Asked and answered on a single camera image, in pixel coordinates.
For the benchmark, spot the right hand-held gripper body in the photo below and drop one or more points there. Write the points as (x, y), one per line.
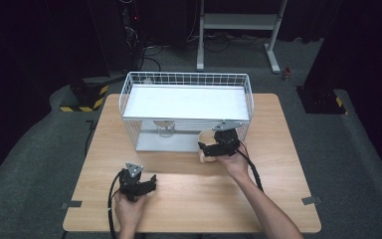
(227, 141)

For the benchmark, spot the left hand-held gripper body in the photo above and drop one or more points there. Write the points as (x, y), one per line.
(130, 186)

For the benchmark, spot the cream ceramic mug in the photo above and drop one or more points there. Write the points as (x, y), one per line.
(206, 136)

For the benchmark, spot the glass jar with white lid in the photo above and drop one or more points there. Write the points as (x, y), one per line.
(165, 127)

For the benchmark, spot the person's right hand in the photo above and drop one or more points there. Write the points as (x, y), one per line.
(235, 166)

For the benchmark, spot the person's left hand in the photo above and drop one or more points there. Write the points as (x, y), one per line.
(129, 212)

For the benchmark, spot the grey tape strip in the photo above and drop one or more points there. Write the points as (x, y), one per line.
(71, 204)
(312, 200)

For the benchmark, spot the small red object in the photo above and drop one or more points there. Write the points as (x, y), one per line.
(287, 73)

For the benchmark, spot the black base with striped edge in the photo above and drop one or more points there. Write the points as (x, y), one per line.
(86, 96)
(321, 101)

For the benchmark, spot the white metal stand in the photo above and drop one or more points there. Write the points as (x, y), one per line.
(238, 21)

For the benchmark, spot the black equipment tower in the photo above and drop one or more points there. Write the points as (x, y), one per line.
(131, 30)

